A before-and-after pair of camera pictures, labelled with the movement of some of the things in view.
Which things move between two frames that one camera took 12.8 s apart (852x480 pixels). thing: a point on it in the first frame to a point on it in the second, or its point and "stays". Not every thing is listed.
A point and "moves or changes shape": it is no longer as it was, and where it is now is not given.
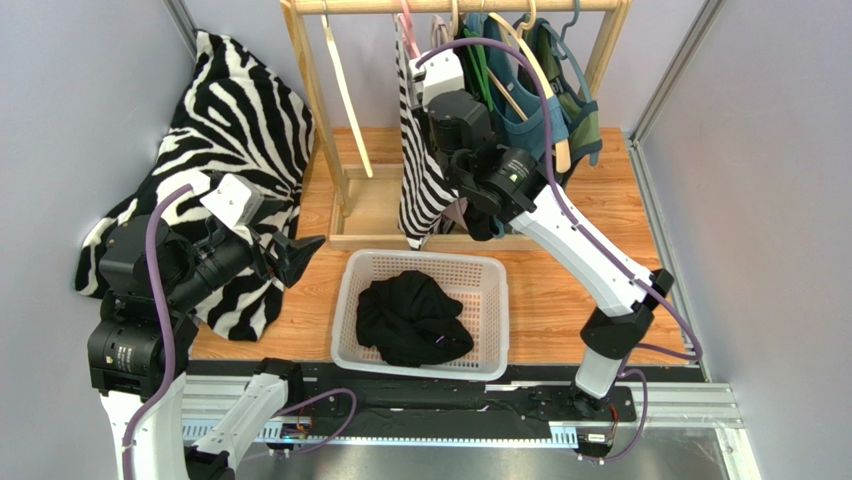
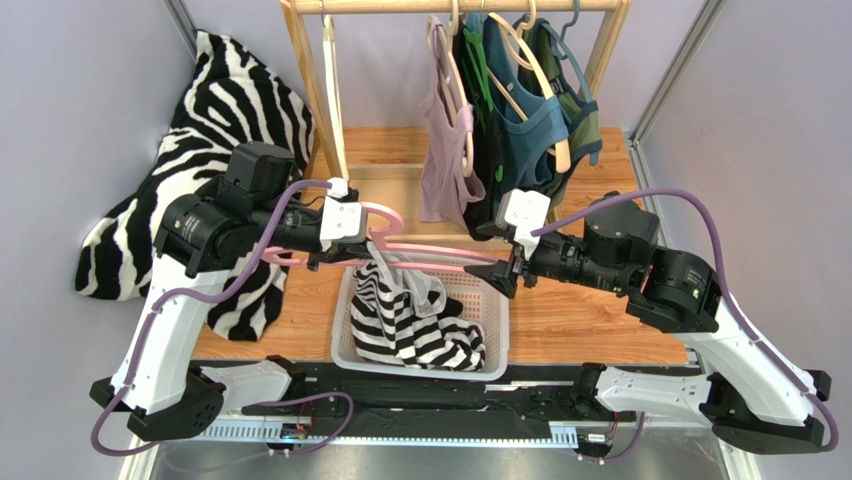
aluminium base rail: (521, 426) stays
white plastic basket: (478, 281) stays
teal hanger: (563, 50) stays
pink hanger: (408, 33) to (393, 226)
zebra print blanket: (232, 119) stays
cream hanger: (345, 90) moves or changes shape
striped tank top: (426, 184) to (405, 317)
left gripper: (292, 255) to (353, 250)
